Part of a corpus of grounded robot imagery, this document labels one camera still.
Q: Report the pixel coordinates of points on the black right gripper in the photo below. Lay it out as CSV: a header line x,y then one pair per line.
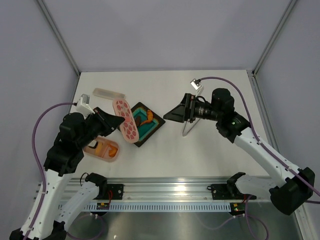
x,y
185,111

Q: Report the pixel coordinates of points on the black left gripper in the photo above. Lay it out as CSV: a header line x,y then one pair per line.
x,y
108,121

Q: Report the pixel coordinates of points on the pink lunch box lid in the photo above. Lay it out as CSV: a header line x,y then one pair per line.
x,y
128,128

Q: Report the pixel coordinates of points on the metal food tongs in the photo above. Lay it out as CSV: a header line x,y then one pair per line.
x,y
187,127

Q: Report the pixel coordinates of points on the pink lunch box base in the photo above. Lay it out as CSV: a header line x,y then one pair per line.
x,y
104,151

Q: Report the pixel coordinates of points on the orange fried shrimp piece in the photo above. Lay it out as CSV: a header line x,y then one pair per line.
x,y
112,151

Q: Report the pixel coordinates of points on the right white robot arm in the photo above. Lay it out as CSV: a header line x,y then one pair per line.
x,y
290,186

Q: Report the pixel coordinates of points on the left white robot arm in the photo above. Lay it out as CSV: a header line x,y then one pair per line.
x,y
76,131

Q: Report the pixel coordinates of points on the brown meat patty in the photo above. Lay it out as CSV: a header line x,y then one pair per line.
x,y
138,121

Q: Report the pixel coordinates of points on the white rice ball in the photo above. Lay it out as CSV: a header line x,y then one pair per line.
x,y
93,144

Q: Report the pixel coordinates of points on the beige cutlery case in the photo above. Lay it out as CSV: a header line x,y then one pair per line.
x,y
107,94

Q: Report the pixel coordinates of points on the orange fried chicken piece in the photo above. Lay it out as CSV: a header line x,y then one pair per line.
x,y
149,118

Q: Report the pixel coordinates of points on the black teal square plate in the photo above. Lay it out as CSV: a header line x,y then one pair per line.
x,y
147,130

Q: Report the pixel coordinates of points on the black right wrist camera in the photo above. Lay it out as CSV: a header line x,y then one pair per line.
x,y
196,84

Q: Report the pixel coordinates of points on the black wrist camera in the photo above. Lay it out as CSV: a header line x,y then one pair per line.
x,y
83,106
196,84

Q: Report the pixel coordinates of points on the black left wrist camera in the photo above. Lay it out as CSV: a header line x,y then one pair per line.
x,y
83,106

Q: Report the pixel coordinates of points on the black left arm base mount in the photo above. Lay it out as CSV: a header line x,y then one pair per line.
x,y
113,191

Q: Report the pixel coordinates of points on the aluminium mounting rail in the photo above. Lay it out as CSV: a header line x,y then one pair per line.
x,y
175,189

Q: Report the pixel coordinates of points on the white slotted cable duct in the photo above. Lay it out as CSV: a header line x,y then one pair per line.
x,y
161,207

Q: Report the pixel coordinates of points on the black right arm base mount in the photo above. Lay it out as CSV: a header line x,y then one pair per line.
x,y
219,191

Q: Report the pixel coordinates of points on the left aluminium frame post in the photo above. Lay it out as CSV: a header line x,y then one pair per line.
x,y
44,9

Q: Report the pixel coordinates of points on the aluminium frame post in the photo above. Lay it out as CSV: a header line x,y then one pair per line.
x,y
275,35
44,9

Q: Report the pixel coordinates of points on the right aluminium frame post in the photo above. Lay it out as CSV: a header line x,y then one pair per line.
x,y
275,35

